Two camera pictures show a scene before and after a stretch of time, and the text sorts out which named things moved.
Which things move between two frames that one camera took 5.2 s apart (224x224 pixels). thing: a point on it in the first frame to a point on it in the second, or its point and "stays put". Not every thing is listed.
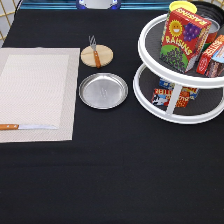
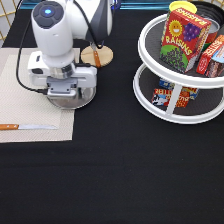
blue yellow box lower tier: (193, 92) stays put
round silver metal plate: (103, 91) to (84, 95)
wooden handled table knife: (25, 127) stays put
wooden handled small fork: (93, 44) stays put
